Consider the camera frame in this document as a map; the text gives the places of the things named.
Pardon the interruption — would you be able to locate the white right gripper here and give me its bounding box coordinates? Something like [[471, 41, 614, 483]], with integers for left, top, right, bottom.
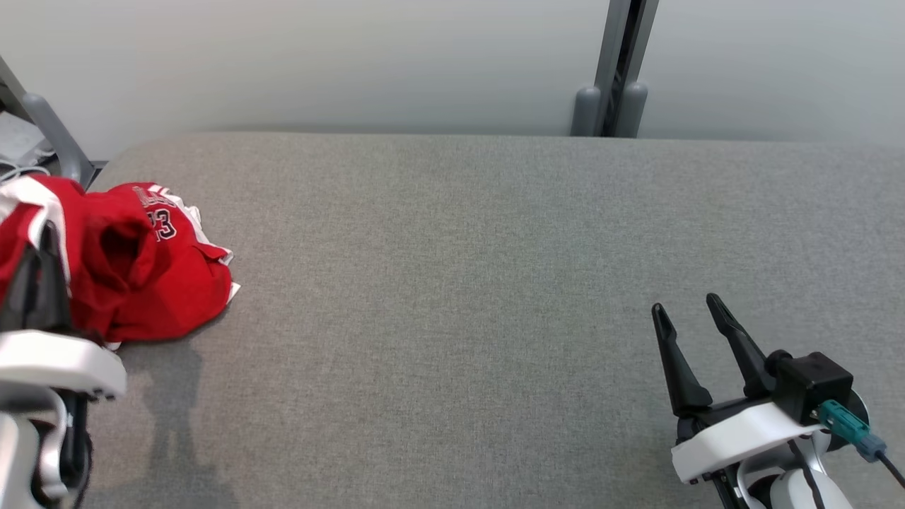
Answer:
[[651, 293, 833, 509]]

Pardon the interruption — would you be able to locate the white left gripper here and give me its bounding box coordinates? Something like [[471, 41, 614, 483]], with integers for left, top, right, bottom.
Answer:
[[0, 221, 129, 425]]

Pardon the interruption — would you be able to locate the white power strip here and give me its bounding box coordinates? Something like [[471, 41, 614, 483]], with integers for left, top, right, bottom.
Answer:
[[0, 112, 52, 165]]

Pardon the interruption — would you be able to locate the red basketball jersey white trim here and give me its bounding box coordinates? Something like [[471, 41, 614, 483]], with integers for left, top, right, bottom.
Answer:
[[0, 175, 241, 351]]

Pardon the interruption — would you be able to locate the grey slanted frame leg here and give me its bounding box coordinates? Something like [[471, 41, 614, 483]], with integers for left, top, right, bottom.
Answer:
[[0, 57, 98, 188]]

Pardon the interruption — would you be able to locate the right camera cable teal plug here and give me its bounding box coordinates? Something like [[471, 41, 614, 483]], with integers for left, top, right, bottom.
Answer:
[[813, 399, 905, 490]]

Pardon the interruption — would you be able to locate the grey partition frame double post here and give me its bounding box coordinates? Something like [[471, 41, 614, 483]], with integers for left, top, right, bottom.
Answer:
[[571, 0, 660, 139]]

